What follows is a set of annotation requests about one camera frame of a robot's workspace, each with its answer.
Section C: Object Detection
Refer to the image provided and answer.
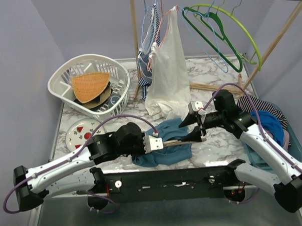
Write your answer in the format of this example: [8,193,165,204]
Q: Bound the white plastic laundry basket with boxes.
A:
[48,54,130,121]

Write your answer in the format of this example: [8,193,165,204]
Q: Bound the bright blue garment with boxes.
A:
[258,110,284,147]

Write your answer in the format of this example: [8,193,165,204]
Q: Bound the lime green hanger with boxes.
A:
[189,3,262,73]

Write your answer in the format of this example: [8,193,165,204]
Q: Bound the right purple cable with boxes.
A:
[198,80,302,215]

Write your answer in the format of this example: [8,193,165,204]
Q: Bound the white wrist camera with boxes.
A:
[188,101,206,116]
[143,135,164,154]

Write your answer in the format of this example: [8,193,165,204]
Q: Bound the beige wooden hanger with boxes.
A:
[163,140,199,148]

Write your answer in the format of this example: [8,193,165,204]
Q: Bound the teal plastic bin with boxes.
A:
[251,103,302,162]

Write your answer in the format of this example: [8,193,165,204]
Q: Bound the light blue wire hanger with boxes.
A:
[140,0,159,54]

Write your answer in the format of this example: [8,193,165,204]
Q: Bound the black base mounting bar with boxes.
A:
[88,166,246,204]

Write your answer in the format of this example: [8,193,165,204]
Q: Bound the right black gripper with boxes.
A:
[178,109,226,143]

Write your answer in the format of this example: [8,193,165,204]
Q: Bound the blue striped garment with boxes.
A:
[138,3,160,100]

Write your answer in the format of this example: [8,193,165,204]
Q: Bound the light blue plastic hanger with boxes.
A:
[180,0,229,75]

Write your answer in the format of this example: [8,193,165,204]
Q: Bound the black white striped garment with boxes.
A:
[237,96,288,129]

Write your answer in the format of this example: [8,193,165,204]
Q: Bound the pink garment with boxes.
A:
[283,130,290,150]

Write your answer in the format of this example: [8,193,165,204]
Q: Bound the orange woven mat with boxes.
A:
[71,72,111,104]

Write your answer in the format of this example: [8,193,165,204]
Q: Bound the pink wire hanger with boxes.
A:
[147,0,171,71]

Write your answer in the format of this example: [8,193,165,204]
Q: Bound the white tank top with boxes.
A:
[145,7,191,120]

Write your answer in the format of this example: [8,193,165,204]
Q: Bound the watermelon pattern plate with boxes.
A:
[65,118,100,152]

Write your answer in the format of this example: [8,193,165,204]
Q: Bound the dark green plastic hanger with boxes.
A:
[181,3,244,75]

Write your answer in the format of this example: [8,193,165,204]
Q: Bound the dark plates in basket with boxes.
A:
[74,82,121,112]

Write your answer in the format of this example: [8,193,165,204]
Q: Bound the wooden clothes rack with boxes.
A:
[130,0,302,94]

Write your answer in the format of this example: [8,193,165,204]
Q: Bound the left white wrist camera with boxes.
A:
[143,135,164,154]

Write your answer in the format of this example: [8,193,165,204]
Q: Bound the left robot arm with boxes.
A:
[13,122,146,212]

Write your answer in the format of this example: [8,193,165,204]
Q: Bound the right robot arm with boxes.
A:
[179,89,302,213]

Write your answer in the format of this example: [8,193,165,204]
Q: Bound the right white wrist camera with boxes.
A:
[188,101,206,116]

